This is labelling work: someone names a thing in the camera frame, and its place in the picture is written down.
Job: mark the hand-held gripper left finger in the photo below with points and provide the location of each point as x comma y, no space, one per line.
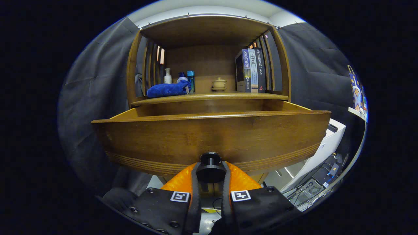
156,209

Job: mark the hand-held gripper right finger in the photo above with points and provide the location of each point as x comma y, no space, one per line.
261,209

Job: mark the wooden drawer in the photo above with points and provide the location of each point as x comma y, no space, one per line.
212,133

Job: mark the white box cabinet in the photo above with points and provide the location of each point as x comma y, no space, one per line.
326,147

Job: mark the wooden countertop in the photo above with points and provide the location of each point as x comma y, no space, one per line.
209,98

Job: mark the wooden cabinet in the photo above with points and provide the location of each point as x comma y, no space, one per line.
202,58

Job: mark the black computer tower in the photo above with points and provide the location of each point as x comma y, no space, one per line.
310,191

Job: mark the black plastic holder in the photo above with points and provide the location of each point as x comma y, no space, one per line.
332,127

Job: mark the blue folded towel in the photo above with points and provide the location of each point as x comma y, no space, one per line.
166,89

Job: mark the white pump bottle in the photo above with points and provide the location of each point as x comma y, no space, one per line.
168,77

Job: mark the beige lidded teacup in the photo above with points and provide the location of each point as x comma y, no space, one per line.
219,84

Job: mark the white bottle with blue cap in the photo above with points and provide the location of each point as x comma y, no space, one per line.
182,79

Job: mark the teal bottle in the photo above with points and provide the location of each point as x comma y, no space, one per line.
191,80

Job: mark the blue spine book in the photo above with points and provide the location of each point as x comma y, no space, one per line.
243,71

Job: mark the blue dotted paper bag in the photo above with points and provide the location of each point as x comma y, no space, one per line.
352,80

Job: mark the white wall shelf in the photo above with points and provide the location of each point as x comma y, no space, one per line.
356,113

